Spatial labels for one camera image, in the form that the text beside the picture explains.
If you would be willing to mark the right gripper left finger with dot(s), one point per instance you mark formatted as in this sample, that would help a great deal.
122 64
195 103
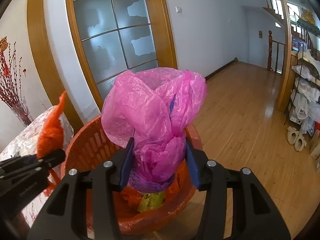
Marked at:
63 215

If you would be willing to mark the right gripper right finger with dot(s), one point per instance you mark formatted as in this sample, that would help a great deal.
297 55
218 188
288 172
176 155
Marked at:
255 215

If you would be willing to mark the white tissue paper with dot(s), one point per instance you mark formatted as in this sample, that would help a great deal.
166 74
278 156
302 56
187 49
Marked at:
25 147

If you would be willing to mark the knotted orange plastic bag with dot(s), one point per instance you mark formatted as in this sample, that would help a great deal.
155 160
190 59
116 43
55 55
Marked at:
51 137

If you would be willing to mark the green plastic bag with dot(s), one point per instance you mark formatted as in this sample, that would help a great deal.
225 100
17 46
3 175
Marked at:
151 201

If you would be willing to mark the pink plastic bag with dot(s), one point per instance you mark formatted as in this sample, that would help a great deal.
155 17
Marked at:
153 107

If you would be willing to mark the floral pink tablecloth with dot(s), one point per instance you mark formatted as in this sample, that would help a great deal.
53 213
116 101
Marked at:
31 211

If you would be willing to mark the glass vase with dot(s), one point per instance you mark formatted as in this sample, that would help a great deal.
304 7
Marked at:
21 111

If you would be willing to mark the orange lined laundry basket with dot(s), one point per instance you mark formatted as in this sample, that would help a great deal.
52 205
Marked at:
136 212

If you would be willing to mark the white slippers pair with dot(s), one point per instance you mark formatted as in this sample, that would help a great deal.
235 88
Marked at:
295 138

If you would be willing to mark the red berry branches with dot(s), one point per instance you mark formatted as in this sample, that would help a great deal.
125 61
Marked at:
11 86

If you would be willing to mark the metal storage rack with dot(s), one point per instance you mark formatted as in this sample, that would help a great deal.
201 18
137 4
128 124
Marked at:
303 107

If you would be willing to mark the red hanging ornament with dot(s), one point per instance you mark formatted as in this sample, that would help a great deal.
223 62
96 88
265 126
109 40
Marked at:
4 46

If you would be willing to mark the wooden stair railing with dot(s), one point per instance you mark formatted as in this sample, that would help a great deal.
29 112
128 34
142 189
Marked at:
273 54

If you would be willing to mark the frosted glass door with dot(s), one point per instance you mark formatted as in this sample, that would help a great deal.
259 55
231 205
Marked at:
116 36

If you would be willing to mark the wall light switch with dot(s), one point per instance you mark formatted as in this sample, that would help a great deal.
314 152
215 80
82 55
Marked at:
178 9

